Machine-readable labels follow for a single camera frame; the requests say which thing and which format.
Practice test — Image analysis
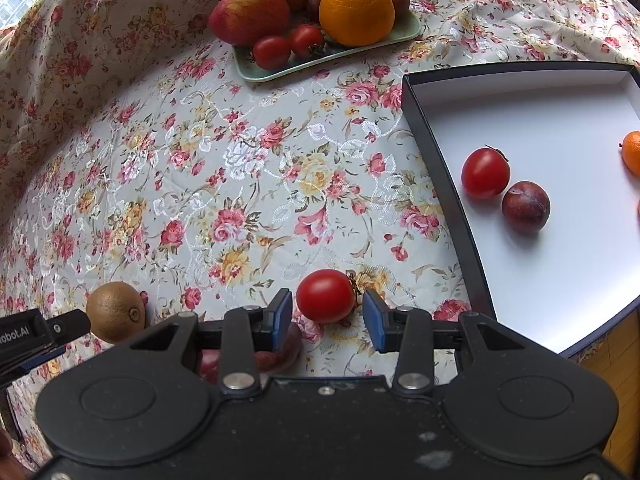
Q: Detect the brown kiwi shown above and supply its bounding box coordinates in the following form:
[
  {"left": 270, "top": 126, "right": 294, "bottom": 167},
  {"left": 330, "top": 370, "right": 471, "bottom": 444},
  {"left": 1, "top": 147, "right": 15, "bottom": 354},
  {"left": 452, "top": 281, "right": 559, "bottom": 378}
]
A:
[{"left": 85, "top": 281, "right": 147, "bottom": 344}]

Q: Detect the red apple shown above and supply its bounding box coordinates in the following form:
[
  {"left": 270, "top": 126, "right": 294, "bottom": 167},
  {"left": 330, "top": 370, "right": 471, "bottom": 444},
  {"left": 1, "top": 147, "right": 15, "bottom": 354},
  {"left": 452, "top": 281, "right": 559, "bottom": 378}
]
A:
[{"left": 207, "top": 0, "right": 292, "bottom": 48}]

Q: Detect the green tray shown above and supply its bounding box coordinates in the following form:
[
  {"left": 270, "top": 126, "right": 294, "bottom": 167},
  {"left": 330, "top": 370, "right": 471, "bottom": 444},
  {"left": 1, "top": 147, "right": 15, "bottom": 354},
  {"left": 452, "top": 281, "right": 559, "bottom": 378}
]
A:
[{"left": 232, "top": 7, "right": 422, "bottom": 84}]

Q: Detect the knobbed dekopon orange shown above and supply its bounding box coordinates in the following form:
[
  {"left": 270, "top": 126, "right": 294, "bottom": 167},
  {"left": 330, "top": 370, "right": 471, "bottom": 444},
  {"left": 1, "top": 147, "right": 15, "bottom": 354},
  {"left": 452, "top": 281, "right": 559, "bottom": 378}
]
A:
[{"left": 318, "top": 0, "right": 395, "bottom": 47}]

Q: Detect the small mandarin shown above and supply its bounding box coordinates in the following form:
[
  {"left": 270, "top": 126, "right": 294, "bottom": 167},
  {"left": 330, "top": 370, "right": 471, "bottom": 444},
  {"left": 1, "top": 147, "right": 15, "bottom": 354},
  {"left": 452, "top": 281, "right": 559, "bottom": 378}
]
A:
[{"left": 621, "top": 131, "right": 640, "bottom": 177}]

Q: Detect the red cherry tomato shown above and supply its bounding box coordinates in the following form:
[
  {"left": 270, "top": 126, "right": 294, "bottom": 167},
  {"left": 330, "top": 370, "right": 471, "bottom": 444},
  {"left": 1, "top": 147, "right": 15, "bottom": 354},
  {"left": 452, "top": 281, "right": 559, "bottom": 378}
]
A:
[
  {"left": 288, "top": 24, "right": 326, "bottom": 58},
  {"left": 252, "top": 35, "right": 292, "bottom": 71}
]

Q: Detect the black box with white interior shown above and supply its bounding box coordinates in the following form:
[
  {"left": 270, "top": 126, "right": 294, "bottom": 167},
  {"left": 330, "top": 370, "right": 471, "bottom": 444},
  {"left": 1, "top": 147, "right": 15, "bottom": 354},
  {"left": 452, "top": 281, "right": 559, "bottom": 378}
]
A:
[{"left": 401, "top": 62, "right": 640, "bottom": 359}]

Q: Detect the floral tablecloth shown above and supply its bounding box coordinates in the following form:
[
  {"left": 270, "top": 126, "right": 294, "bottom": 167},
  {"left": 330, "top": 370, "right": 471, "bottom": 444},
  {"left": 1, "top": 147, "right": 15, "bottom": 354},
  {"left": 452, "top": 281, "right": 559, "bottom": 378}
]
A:
[{"left": 0, "top": 0, "right": 640, "bottom": 471}]

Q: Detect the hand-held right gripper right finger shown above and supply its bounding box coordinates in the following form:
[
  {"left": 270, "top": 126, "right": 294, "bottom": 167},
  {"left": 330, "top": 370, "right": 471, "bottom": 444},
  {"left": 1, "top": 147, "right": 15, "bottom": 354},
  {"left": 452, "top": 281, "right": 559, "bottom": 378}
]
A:
[{"left": 362, "top": 288, "right": 534, "bottom": 395}]

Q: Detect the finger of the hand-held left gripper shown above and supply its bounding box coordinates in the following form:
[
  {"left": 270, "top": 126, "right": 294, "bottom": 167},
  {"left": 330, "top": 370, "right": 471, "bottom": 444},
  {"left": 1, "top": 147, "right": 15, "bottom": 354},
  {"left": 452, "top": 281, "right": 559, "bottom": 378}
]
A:
[{"left": 47, "top": 309, "right": 92, "bottom": 356}]

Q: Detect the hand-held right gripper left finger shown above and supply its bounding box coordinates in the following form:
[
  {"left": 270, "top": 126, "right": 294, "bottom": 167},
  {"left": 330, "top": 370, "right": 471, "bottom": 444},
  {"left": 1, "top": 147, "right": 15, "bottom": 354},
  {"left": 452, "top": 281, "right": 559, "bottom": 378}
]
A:
[{"left": 117, "top": 288, "right": 294, "bottom": 395}]

